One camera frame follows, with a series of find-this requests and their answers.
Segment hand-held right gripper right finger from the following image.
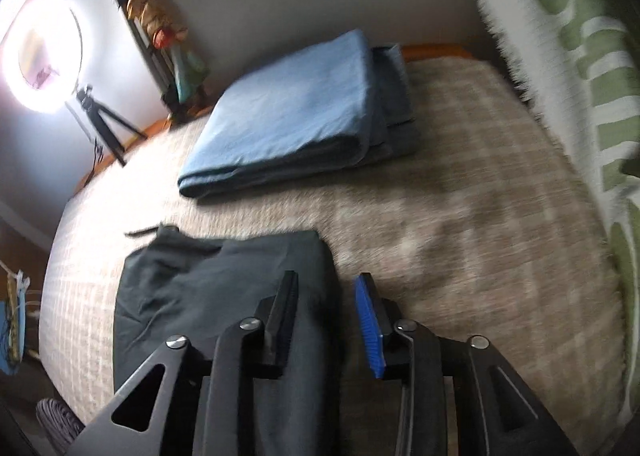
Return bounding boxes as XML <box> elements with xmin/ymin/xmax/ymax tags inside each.
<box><xmin>354</xmin><ymin>272</ymin><xmax>581</xmax><ymax>456</ymax></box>

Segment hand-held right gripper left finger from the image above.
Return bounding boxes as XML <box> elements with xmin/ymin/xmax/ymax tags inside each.
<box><xmin>62</xmin><ymin>270</ymin><xmax>301</xmax><ymax>456</ymax></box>

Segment dark green pants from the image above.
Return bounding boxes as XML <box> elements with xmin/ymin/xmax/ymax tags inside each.
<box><xmin>112</xmin><ymin>222</ymin><xmax>346</xmax><ymax>456</ymax></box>

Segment beige plaid bed cover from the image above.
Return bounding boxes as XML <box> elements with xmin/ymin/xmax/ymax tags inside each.
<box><xmin>37</xmin><ymin>58</ymin><xmax>628</xmax><ymax>456</ymax></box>

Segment light blue folded blanket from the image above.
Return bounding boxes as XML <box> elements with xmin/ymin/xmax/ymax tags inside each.
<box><xmin>177</xmin><ymin>28</ymin><xmax>390</xmax><ymax>199</ymax></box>

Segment grey blue folded cloth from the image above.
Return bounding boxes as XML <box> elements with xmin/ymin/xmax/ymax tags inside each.
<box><xmin>195</xmin><ymin>42</ymin><xmax>421</xmax><ymax>200</ymax></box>

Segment person's striped trouser leg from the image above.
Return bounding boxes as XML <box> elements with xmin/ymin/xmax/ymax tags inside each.
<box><xmin>36</xmin><ymin>398</ymin><xmax>85</xmax><ymax>454</ymax></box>

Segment black tripod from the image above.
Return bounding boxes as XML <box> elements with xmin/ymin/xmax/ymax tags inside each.
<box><xmin>75</xmin><ymin>83</ymin><xmax>148</xmax><ymax>167</ymax></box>

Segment blue object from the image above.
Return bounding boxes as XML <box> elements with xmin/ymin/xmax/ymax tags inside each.
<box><xmin>0</xmin><ymin>300</ymin><xmax>26</xmax><ymax>377</ymax></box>

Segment black cable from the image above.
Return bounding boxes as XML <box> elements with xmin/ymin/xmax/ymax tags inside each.
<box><xmin>82</xmin><ymin>136</ymin><xmax>106</xmax><ymax>187</ymax></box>

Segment white cable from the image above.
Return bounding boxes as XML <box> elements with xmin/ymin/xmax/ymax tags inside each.
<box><xmin>0</xmin><ymin>261</ymin><xmax>43</xmax><ymax>362</ymax></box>

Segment colourful wall hanging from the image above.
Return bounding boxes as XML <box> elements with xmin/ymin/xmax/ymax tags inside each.
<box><xmin>114</xmin><ymin>0</ymin><xmax>211</xmax><ymax>124</ymax></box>

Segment ring light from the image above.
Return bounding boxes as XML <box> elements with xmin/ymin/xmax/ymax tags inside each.
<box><xmin>1</xmin><ymin>0</ymin><xmax>85</xmax><ymax>115</ymax></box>

